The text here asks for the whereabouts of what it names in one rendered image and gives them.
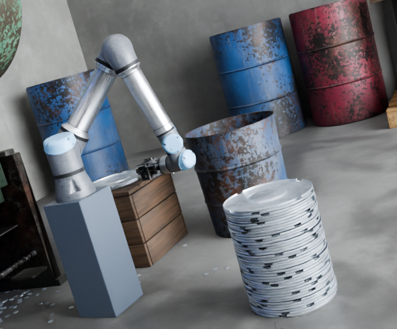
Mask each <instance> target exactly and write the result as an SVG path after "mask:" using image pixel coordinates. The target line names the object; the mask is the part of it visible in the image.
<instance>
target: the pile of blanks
mask: <svg viewBox="0 0 397 329"><path fill-rule="evenodd" d="M317 206H318V203H317V199H316V194H315V191H314V188H313V189H312V190H311V191H310V192H309V193H308V194H307V195H305V196H303V197H302V198H300V199H298V200H296V201H294V202H292V203H289V204H286V205H284V206H280V207H277V208H273V209H270V210H264V211H258V212H253V213H230V212H227V211H225V210H224V209H223V210H224V212H225V215H226V220H227V223H228V228H229V231H230V236H231V239H232V241H233V244H234V250H235V252H236V256H237V260H238V263H239V265H240V271H241V276H242V278H243V282H244V286H245V289H246V293H247V297H248V298H249V303H250V306H251V309H252V310H253V311H254V312H255V313H256V314H258V315H261V316H263V317H271V318H282V317H293V316H297V315H302V314H305V313H309V312H311V311H314V310H316V309H319V308H320V307H322V306H324V305H325V304H327V303H329V301H331V299H333V297H335V295H336V293H337V291H338V284H337V281H336V276H335V274H334V271H333V268H332V261H331V258H330V255H329V254H330V253H329V250H328V242H327V241H326V239H325V232H324V229H323V224H322V218H321V216H320V213H319V210H318V207H317Z"/></svg>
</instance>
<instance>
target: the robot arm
mask: <svg viewBox="0 0 397 329"><path fill-rule="evenodd" d="M95 64H96V68H95V70H94V72H93V74H92V75H91V78H90V79H89V82H88V83H87V86H86V88H85V90H84V92H83V93H82V96H81V97H80V99H79V101H78V103H77V105H76V107H75V109H74V111H73V113H72V115H71V117H70V119H69V120H68V122H67V123H64V124H62V125H61V127H60V129H59V131H58V133H57V134H55V135H53V136H51V137H49V138H47V139H46V140H45V141H44V142H43V146H44V152H45V153H46V156H47V158H48V162H49V165H50V168H51V171H52V174H53V177H54V180H55V190H56V194H55V198H56V202H57V203H65V202H71V201H73V200H78V199H80V198H84V197H85V196H88V195H90V194H92V193H94V192H95V191H96V187H95V184H94V183H93V182H92V181H91V179H90V178H89V176H88V174H87V173H86V171H85V168H84V164H83V162H82V158H81V154H82V152H83V150H84V148H85V146H86V144H87V141H88V140H89V135H88V131H89V129H90V127H91V126H92V124H93V122H94V120H95V118H96V116H97V114H98V112H99V110H100V109H101V106H102V105H103V102H104V100H105V98H106V96H107V95H108V93H109V91H110V89H111V87H112V85H113V83H114V81H115V79H116V78H117V77H119V76H120V77H121V78H122V79H123V81H124V82H125V85H126V86H127V88H128V89H129V91H130V92H131V95H132V96H133V98H134V99H135V101H136V103H137V105H138V106H139V108H140V109H141V111H142V113H143V115H144V116H145V118H146V119H147V121H148V123H149V124H150V126H151V128H152V129H153V131H154V133H155V135H156V136H157V138H158V140H159V141H160V143H161V145H162V147H163V149H164V150H165V151H166V153H167V155H165V156H162V157H160V158H159V159H157V158H152V157H148V158H147V159H144V161H143V163H141V164H139V165H137V166H138V167H137V168H136V169H134V170H136V173H137V174H138V175H139V176H138V177H136V178H141V177H142V180H143V181H146V180H150V179H154V178H158V177H159V175H161V174H170V173H172V174H174V173H175V172H179V171H182V170H187V169H190V168H193V167H194V165H195V163H196V157H195V154H194V153H193V152H192V151H191V150H188V149H185V147H184V145H183V140H182V138H181V136H180V135H179V134H178V132H177V130H176V128H175V126H174V125H173V123H172V122H171V120H170V118H169V117H168V115H167V113H166V112H165V110H164V108H163V106H162V105H161V103H160V102H159V99H158V98H157V96H156V94H155V93H154V91H153V89H152V88H151V86H150V84H149V83H148V81H147V79H146V77H145V76H144V74H143V72H142V71H141V69H140V67H139V64H140V62H139V60H138V58H137V56H136V54H135V51H134V49H133V45H132V43H131V41H130V40H129V39H128V38H127V37H126V36H124V35H121V34H112V35H109V36H108V37H106V38H105V39H104V41H103V43H102V46H101V49H100V51H99V53H98V55H97V57H96V59H95Z"/></svg>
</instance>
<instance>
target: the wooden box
mask: <svg viewBox="0 0 397 329"><path fill-rule="evenodd" d="M175 191H176V189H175V186H174V182H173V180H172V176H171V173H170V174H161V175H159V177H158V178H154V179H150V180H146V181H143V180H142V178H140V179H139V180H137V181H135V182H133V183H131V184H128V185H126V186H124V187H120V188H118V189H114V190H111V192H112V196H113V198H114V202H115V205H116V208H117V211H118V215H119V218H120V221H121V225H122V227H123V231H124V234H125V237H126V240H127V244H128V246H129V250H130V253H131V256H132V260H133V263H134V266H135V268H145V267H151V266H152V265H154V264H155V263H156V262H157V261H158V260H159V259H160V258H161V257H162V256H163V255H165V254H166V253H167V252H168V251H169V250H170V249H172V248H173V247H174V246H175V245H176V244H177V243H178V242H179V241H180V240H181V239H182V238H183V237H185V236H186V235H187V234H188V231H187V227H186V225H185V221H184V218H183V213H182V210H181V207H180V203H179V200H178V196H177V193H176V192H175Z"/></svg>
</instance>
